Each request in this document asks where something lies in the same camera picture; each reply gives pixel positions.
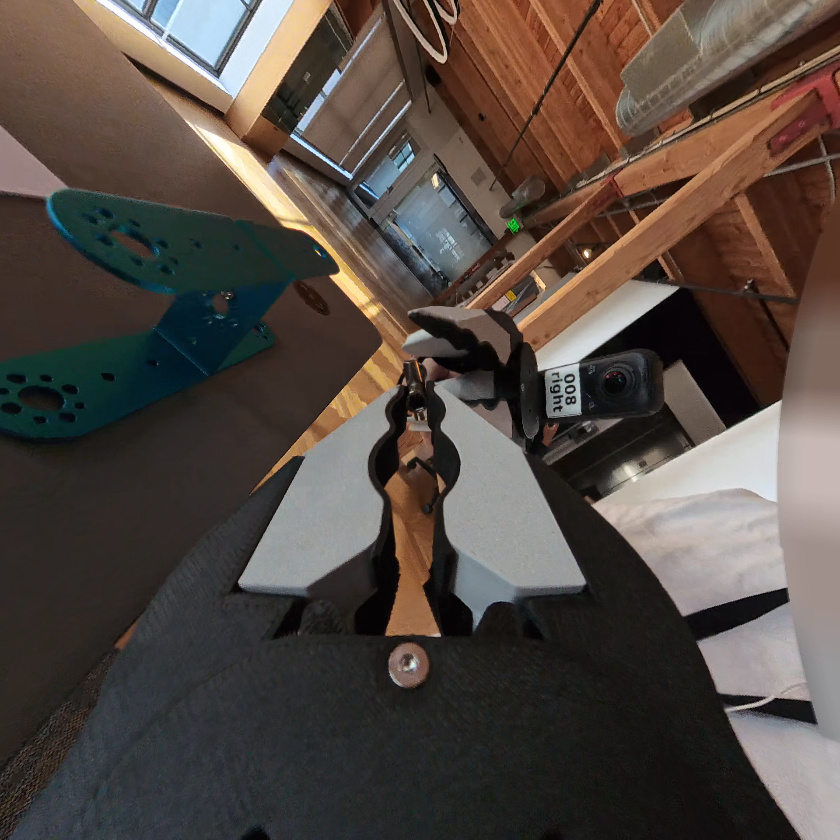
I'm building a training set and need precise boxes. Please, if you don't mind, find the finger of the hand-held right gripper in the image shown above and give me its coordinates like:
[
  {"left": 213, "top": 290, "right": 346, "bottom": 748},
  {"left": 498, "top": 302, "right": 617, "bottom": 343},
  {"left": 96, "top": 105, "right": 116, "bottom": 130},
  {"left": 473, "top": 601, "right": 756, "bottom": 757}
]
[
  {"left": 408, "top": 305, "right": 521, "bottom": 361},
  {"left": 402, "top": 328, "right": 501, "bottom": 409}
]

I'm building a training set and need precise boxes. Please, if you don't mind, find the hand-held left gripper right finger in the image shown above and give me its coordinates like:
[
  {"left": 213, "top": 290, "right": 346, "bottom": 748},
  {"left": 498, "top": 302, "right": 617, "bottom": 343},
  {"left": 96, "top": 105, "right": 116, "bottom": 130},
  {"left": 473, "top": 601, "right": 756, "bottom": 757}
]
[{"left": 427, "top": 382, "right": 588, "bottom": 636}]

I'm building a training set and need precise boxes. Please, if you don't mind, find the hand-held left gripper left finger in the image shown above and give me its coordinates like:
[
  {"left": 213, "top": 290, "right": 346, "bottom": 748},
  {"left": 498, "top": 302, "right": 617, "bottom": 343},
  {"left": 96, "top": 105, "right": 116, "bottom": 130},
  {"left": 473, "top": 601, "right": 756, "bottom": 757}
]
[{"left": 236, "top": 387, "right": 401, "bottom": 636}]

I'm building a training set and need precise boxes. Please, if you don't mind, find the small metal hex socket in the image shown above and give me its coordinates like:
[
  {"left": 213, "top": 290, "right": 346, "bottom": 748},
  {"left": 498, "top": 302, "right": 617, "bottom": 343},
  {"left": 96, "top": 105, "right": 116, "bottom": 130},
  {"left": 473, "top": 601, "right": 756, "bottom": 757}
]
[{"left": 402, "top": 360, "right": 431, "bottom": 421}]

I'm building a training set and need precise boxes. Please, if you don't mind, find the dark desk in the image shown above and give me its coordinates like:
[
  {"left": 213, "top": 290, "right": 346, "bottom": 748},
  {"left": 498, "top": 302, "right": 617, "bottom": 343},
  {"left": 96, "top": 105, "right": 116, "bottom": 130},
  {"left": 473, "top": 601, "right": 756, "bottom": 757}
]
[{"left": 0, "top": 0, "right": 383, "bottom": 769}]

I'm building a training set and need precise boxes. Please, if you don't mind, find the black swivel chair base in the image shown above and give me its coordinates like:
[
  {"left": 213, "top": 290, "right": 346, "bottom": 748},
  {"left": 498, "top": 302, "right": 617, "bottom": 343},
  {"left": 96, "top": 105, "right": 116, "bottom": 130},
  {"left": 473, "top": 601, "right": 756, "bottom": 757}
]
[{"left": 407, "top": 456, "right": 442, "bottom": 515}]

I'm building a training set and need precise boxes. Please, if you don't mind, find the thin wooden ceiling beam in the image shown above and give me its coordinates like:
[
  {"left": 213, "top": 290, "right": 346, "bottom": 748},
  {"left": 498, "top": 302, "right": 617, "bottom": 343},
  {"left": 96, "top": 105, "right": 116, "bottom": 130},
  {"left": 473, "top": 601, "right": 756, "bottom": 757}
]
[{"left": 469, "top": 177, "right": 621, "bottom": 309}]

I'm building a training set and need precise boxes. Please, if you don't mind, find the person's white shirt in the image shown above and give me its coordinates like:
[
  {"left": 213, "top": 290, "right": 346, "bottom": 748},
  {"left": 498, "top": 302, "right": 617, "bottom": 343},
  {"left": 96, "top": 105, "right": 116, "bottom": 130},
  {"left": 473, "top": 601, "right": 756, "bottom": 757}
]
[{"left": 594, "top": 489, "right": 840, "bottom": 840}]

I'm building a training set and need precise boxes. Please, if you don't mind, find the thick wooden ceiling beam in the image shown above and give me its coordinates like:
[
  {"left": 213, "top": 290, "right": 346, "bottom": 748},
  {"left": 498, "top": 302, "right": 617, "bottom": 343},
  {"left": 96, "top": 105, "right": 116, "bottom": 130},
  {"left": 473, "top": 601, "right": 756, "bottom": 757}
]
[{"left": 518, "top": 85, "right": 834, "bottom": 349}]

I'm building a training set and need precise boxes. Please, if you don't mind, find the white framed window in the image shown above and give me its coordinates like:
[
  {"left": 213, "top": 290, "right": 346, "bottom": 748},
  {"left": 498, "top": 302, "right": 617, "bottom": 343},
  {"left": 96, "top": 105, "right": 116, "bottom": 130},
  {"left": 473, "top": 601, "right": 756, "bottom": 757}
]
[{"left": 98, "top": 0, "right": 263, "bottom": 76}]

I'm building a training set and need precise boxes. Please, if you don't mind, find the black strap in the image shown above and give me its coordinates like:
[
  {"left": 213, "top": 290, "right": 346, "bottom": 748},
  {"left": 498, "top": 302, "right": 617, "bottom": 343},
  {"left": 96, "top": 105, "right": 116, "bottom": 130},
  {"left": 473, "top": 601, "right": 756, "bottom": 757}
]
[
  {"left": 686, "top": 588, "right": 791, "bottom": 641},
  {"left": 718, "top": 694, "right": 818, "bottom": 724}
]

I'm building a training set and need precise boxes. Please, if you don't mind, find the teal metal bracket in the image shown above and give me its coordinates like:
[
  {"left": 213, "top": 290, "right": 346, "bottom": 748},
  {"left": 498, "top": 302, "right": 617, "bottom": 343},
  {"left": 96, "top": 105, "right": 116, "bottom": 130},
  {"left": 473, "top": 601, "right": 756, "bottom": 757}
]
[{"left": 0, "top": 189, "right": 340, "bottom": 441}]

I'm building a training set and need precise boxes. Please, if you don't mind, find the white ring lamp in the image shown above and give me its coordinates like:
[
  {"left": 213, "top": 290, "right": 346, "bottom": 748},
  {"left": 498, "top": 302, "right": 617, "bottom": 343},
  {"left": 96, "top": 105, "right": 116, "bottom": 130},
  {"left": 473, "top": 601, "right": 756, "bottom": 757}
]
[{"left": 392, "top": 0, "right": 460, "bottom": 64}]

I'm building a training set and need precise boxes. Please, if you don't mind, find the red steel beam bracket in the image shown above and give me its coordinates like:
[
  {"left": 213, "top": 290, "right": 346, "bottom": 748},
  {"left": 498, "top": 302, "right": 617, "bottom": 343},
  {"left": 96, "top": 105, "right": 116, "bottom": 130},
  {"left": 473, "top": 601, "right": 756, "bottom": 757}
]
[{"left": 771, "top": 62, "right": 840, "bottom": 155}]

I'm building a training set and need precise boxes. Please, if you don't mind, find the silver ventilation duct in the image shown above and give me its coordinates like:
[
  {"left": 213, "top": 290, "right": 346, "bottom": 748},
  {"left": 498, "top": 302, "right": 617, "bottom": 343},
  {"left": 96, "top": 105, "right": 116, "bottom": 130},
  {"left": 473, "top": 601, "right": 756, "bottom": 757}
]
[{"left": 616, "top": 0, "right": 840, "bottom": 135}]

